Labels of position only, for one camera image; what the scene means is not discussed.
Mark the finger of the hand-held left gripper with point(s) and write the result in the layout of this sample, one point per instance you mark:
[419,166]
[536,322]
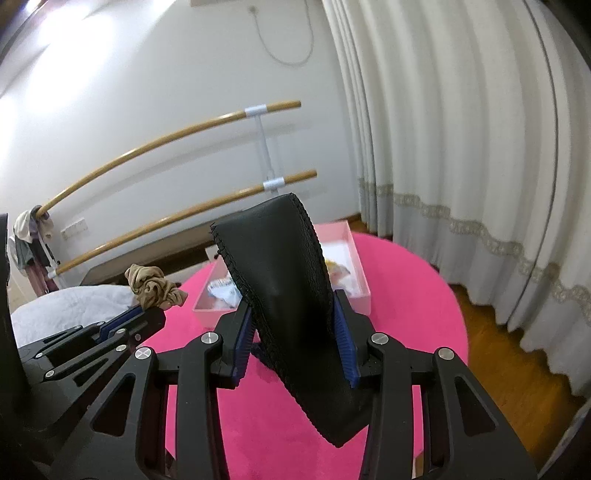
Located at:
[150,323]
[120,319]

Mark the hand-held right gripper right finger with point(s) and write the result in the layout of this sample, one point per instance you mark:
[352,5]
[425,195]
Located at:
[345,344]

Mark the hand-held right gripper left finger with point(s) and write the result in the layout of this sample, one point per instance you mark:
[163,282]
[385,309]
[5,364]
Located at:
[244,344]

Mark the yellow crochet net pouch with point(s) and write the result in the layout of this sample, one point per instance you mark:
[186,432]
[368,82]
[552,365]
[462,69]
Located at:
[331,264]

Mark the white blue printed packet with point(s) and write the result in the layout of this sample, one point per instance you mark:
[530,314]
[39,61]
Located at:
[224,290]

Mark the brown low wooden platform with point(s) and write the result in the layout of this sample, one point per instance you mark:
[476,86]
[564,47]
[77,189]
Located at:
[184,249]

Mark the white lace-trimmed curtain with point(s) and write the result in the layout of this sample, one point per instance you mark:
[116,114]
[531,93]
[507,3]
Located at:
[461,115]

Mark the hanging clothes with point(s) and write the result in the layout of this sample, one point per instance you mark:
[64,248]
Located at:
[27,244]

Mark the grey white bedding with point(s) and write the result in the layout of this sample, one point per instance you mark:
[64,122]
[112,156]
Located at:
[69,304]

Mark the beige scrunchie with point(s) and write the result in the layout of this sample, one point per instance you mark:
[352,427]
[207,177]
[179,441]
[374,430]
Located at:
[152,286]

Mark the round pink table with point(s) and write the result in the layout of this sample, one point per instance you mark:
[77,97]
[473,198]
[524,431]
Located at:
[415,300]

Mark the white barre post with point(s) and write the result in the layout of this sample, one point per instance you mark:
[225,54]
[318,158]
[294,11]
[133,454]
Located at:
[51,270]
[264,143]

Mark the pink cardboard box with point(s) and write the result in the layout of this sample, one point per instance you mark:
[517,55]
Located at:
[212,317]

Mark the white printed paper sheet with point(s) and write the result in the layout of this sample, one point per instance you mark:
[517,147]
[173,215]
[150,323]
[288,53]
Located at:
[339,249]

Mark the white wall socket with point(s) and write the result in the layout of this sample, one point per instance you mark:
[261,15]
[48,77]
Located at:
[74,229]

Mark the black leather cover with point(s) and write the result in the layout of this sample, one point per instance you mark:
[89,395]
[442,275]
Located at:
[286,286]

